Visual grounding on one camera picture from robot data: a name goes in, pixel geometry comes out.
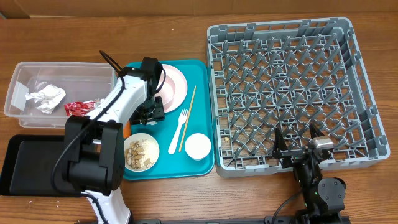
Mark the red snack wrapper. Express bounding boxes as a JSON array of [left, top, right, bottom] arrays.
[[64, 99, 104, 116]]

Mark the white plastic fork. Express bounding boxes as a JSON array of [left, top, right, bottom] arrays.
[[168, 108, 188, 155]]

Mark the black plastic tray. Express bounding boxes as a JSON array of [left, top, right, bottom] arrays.
[[1, 134, 64, 197]]

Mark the cream bowl with nuts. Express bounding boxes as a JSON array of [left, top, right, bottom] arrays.
[[124, 133, 160, 172]]

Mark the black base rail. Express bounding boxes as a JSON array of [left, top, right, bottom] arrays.
[[132, 216, 300, 224]]

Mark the grey dishwasher rack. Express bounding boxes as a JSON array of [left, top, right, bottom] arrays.
[[207, 17, 391, 178]]

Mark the white round plate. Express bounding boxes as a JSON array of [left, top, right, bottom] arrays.
[[162, 64, 188, 113]]

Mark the wooden chopstick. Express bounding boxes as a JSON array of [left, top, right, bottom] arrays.
[[178, 85, 197, 152]]

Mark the orange carrot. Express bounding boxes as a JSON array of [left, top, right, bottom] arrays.
[[123, 121, 131, 139]]

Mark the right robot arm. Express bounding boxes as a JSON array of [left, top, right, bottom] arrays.
[[264, 123, 350, 224]]

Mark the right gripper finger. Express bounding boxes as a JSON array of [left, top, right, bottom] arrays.
[[272, 127, 287, 157], [309, 123, 325, 145]]

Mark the clear plastic bin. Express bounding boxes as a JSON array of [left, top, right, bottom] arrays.
[[4, 62, 116, 129]]

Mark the pink bowl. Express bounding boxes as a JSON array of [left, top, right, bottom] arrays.
[[156, 73, 175, 106]]

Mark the white paper cup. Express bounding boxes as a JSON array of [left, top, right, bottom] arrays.
[[185, 133, 211, 161]]

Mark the white napkin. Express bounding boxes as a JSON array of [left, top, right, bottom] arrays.
[[25, 85, 66, 114]]

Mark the teal plastic tray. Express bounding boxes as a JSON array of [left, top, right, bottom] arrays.
[[124, 59, 215, 180]]

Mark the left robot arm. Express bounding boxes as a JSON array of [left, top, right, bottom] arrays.
[[53, 55, 165, 223]]

